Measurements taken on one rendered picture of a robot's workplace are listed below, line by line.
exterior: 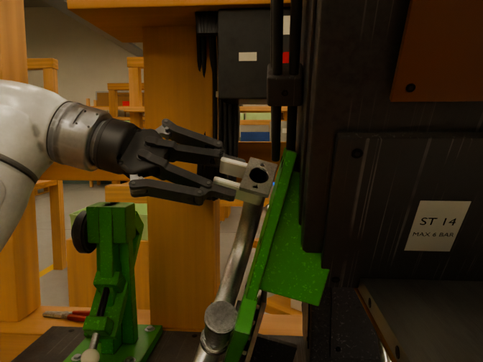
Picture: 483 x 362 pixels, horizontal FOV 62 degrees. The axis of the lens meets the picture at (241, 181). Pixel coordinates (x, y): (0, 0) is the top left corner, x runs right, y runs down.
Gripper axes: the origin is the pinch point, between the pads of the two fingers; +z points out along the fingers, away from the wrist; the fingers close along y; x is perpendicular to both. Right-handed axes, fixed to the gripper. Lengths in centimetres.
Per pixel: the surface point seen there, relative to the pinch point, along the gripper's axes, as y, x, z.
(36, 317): -14, 52, -38
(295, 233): -9.9, -6.8, 7.8
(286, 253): -11.7, -5.0, 7.6
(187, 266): 0.0, 33.9, -7.6
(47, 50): 728, 665, -633
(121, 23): 29.4, 1.6, -31.0
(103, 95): 674, 716, -463
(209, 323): -19.8, 0.2, 1.4
